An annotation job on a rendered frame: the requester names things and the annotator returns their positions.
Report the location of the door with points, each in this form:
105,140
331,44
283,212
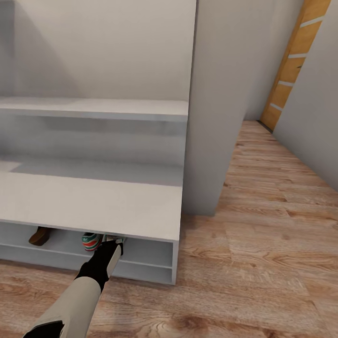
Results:
309,19

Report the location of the sandal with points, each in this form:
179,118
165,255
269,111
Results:
41,236

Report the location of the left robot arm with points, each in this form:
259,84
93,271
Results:
70,316

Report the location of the gym shoe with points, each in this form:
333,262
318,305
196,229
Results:
91,241
116,241

